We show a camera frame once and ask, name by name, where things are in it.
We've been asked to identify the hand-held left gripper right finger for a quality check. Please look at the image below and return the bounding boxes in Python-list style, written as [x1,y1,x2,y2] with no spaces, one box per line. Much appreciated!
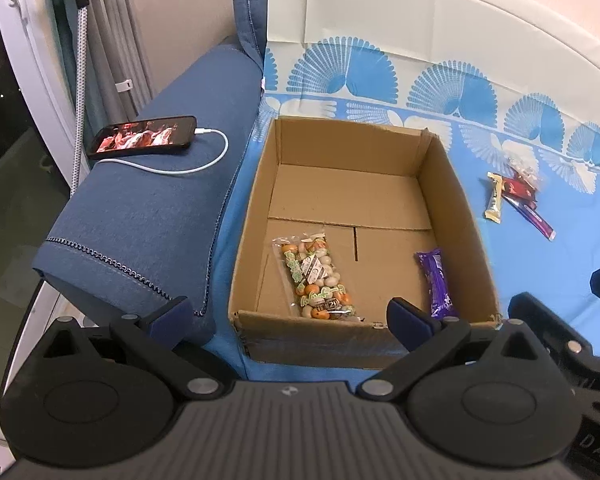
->
[357,297,547,403]

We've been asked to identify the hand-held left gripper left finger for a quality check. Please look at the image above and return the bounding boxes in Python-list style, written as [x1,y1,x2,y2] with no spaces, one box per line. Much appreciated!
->
[41,296,222,402]

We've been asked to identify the purple stick snack packet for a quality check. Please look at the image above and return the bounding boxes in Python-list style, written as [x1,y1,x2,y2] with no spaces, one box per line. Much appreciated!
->
[511,197,557,242]

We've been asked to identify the brown cardboard box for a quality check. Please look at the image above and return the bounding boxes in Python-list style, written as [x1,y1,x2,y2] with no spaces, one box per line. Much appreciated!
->
[228,116,504,371]

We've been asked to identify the cream yellow snack bar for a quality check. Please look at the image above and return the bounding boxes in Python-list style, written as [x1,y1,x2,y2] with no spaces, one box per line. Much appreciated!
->
[484,172,506,224]

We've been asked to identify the dark red snack packet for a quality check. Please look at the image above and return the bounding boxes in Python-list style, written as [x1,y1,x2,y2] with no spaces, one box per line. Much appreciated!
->
[500,176,538,204]

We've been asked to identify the purple snack bar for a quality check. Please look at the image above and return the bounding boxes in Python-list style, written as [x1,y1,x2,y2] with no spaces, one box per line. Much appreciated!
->
[417,248,459,320]

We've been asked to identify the clear bag of coated peanuts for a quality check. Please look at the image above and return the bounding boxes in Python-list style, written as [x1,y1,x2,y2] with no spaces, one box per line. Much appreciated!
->
[272,231,365,322]

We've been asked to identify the blue denim sofa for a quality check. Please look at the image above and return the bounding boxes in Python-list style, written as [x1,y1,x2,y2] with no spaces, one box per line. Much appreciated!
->
[32,0,277,357]

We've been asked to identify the clear bag of wrapped candies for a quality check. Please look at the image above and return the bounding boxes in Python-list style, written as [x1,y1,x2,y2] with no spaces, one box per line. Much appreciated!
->
[506,156,544,186]

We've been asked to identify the black smartphone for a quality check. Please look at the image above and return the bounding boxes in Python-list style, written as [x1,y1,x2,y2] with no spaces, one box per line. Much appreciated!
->
[85,115,199,157]

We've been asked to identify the blue white printed sheet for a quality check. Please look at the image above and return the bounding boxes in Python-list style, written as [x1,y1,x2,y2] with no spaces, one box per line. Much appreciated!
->
[200,0,600,382]

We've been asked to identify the grey curtain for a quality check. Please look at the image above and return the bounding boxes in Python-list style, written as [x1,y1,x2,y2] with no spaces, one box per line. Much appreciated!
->
[82,0,155,117]

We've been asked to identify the white charging cable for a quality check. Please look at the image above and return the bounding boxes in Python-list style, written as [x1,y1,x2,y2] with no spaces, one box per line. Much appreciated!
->
[88,128,230,177]

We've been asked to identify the black white braided cord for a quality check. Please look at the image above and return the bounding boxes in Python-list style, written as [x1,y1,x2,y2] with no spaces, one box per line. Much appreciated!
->
[70,5,90,196]

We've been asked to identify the white window frame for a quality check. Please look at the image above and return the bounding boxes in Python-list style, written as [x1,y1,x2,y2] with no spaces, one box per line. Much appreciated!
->
[0,0,86,196]

